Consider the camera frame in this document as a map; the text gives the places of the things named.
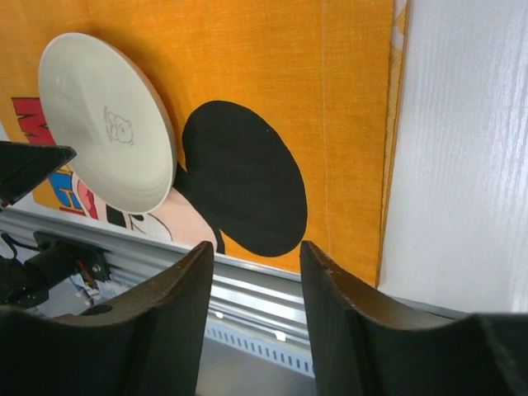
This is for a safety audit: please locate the perforated grey cable duct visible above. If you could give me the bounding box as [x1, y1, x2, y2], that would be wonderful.
[205, 321, 314, 378]

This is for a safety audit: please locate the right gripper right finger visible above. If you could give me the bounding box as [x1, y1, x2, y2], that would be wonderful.
[300, 241, 470, 395]

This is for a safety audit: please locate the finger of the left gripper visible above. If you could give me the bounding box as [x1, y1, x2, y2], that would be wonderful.
[0, 141, 77, 205]

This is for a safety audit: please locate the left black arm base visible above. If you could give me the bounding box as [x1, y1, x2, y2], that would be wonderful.
[1, 231, 111, 309]

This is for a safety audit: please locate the aluminium mounting rail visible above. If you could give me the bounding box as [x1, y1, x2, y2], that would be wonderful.
[0, 208, 467, 347]

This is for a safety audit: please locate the cream round plate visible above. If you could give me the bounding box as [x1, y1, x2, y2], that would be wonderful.
[38, 32, 177, 214]

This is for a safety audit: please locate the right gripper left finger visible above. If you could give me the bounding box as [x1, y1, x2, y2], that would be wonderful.
[57, 242, 214, 395]

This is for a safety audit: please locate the orange cartoon mouse towel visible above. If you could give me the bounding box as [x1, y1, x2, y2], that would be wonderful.
[1, 1, 406, 285]

